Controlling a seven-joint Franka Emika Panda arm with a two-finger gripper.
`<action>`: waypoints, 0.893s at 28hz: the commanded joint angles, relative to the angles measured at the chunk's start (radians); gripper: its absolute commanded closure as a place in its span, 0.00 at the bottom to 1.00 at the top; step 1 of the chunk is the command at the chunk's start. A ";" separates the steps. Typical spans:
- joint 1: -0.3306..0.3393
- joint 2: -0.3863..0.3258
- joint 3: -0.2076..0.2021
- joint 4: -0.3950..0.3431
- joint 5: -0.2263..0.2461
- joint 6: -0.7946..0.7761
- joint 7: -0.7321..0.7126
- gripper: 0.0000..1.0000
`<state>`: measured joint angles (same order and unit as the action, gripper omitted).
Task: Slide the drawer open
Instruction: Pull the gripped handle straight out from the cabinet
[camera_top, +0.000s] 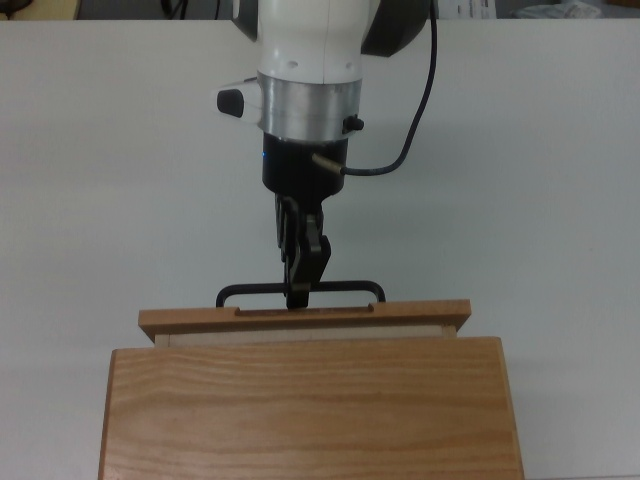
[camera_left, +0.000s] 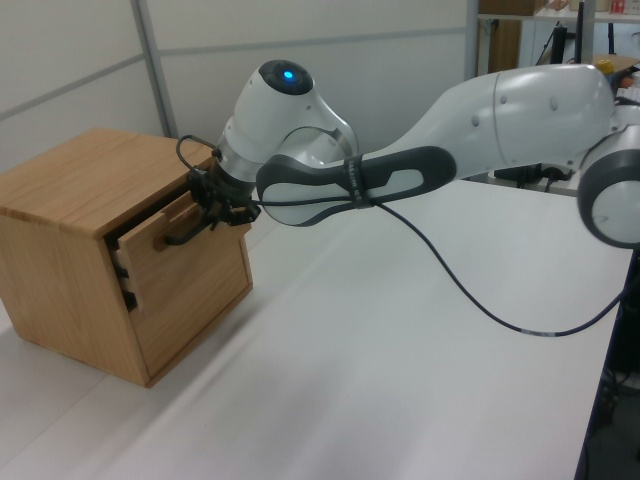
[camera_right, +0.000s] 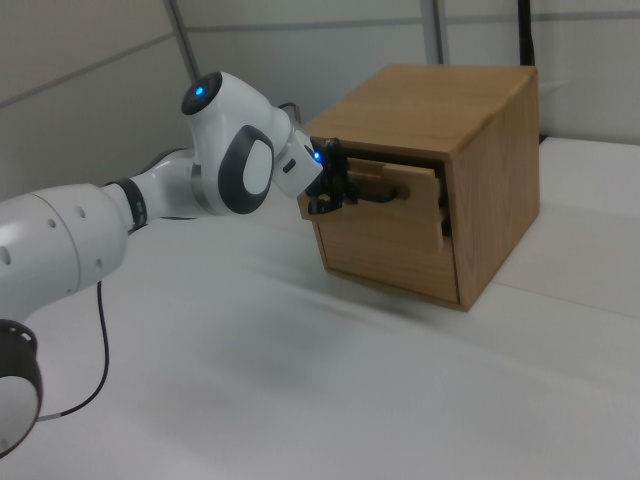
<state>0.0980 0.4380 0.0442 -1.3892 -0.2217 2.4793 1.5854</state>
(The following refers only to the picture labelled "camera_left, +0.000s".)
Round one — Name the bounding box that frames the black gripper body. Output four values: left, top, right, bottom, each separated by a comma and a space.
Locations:
201, 168, 252, 212

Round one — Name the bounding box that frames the black metal drawer handle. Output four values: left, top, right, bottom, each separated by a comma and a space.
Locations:
163, 218, 214, 248

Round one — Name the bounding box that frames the wooden drawer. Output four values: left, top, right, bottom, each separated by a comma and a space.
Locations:
110, 192, 254, 319

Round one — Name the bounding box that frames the plain wooden front panel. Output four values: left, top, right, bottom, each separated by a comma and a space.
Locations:
130, 232, 257, 389

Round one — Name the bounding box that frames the wooden cabinet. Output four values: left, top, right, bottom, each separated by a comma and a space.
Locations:
0, 127, 257, 389

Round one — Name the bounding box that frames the metal shelf rack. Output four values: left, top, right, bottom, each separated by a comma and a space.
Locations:
463, 0, 640, 81

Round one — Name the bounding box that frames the cardboard box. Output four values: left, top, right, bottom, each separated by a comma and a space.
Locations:
478, 0, 540, 16

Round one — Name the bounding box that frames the black monitor stand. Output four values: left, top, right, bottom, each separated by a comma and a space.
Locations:
535, 22, 577, 66

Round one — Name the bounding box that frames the black cable strap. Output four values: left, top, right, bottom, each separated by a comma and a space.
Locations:
343, 156, 374, 212

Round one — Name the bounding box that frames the grey partition post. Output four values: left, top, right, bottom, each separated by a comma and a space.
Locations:
131, 0, 179, 140

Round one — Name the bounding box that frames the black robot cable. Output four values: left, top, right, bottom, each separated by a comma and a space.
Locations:
175, 133, 632, 339

